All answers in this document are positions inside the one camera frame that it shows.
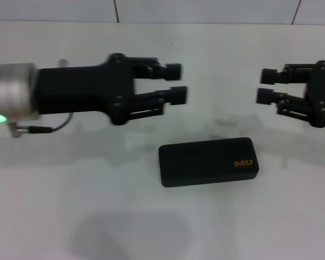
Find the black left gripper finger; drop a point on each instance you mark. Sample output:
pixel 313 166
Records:
pixel 178 95
pixel 173 71

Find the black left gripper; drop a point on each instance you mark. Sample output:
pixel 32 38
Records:
pixel 81 89

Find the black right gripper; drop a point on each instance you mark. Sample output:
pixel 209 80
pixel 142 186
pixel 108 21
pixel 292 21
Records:
pixel 323 94

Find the black glasses case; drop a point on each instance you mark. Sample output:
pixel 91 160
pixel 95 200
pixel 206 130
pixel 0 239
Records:
pixel 205 162

